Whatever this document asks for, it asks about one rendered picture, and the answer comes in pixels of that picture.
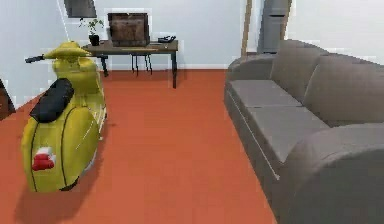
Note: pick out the dark brown furniture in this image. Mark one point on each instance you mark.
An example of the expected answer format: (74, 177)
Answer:
(4, 101)

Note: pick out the dark wooden table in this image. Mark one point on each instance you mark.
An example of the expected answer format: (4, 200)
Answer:
(133, 50)

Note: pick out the small black object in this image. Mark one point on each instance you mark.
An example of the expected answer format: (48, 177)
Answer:
(166, 39)

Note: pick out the house plant in black pot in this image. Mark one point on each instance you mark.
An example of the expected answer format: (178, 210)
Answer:
(93, 36)

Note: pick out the grey room door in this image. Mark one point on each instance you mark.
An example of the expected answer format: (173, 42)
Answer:
(272, 26)

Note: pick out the brown wooden chest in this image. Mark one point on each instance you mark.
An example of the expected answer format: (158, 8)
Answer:
(128, 29)

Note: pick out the dark framed picture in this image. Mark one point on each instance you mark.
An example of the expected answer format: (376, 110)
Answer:
(80, 8)

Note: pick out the grey sofa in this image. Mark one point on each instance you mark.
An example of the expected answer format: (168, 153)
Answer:
(300, 126)

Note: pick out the yellow motor scooter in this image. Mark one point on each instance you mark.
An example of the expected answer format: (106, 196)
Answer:
(63, 133)

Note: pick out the black stool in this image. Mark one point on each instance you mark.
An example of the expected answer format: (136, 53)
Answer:
(141, 63)

